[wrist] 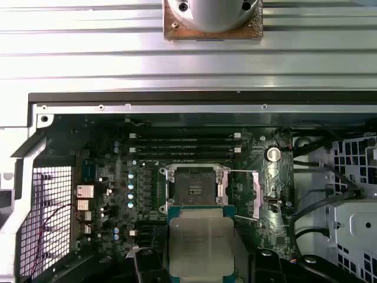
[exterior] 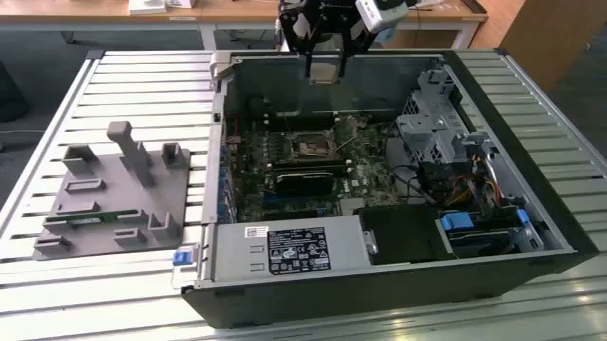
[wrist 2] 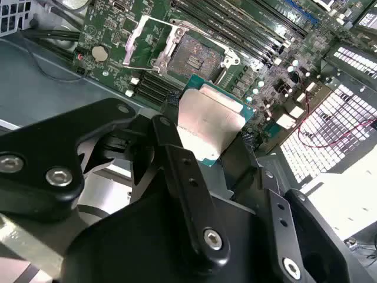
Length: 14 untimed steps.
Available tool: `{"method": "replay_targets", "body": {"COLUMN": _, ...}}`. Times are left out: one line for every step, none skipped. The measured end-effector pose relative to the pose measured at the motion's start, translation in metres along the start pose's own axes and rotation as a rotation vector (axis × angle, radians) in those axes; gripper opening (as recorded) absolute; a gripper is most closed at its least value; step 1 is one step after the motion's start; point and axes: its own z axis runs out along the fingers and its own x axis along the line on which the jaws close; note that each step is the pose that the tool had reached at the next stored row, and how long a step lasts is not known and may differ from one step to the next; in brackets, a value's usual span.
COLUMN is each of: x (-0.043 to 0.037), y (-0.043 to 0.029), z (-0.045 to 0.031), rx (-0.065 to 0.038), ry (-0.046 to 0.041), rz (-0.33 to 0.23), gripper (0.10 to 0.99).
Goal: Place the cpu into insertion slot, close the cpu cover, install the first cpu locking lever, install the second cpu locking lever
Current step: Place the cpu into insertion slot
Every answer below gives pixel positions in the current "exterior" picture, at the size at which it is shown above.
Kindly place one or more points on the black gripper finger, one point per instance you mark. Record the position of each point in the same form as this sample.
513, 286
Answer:
289, 32
362, 39

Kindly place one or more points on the silver square CPU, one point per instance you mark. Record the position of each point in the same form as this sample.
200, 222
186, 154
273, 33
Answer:
325, 76

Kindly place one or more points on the CPU socket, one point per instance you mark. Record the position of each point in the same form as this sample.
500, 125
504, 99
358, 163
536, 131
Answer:
312, 149

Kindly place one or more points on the pale blue teach pendant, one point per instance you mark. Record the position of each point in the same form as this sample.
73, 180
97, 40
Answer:
386, 37

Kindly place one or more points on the small white box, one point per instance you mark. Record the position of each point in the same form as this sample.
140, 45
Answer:
181, 4

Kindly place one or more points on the grey metal disk cage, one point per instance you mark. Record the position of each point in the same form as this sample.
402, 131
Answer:
421, 131

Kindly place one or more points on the green motherboard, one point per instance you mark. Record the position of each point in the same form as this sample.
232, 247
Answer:
369, 167

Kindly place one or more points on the green RAM stick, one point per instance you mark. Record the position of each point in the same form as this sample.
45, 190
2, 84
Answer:
308, 166
110, 215

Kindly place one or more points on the wooden cabinet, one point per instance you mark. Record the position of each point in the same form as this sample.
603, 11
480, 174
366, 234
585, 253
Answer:
545, 35

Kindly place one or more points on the black graphics card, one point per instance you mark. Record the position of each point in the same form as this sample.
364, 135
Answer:
302, 183

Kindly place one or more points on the silver chipset heatsink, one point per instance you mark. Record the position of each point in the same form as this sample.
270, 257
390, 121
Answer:
350, 206

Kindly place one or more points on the blue disk carrier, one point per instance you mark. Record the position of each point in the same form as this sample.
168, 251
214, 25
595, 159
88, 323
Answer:
455, 222

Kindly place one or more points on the black plastic shroud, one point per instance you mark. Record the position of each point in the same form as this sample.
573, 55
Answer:
402, 234

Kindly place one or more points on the blue plastic clip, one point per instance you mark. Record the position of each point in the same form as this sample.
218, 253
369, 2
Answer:
521, 217

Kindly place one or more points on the silver power supply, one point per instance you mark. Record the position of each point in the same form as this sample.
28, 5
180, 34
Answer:
236, 248

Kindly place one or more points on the grey parts rack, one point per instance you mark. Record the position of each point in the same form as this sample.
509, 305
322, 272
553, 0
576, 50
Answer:
108, 213

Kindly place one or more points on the blue case latch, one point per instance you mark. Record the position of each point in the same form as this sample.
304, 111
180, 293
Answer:
184, 256

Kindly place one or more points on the black open PC case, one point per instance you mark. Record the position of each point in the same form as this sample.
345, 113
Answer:
332, 302

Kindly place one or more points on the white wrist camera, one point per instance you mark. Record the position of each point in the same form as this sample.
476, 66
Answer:
378, 16

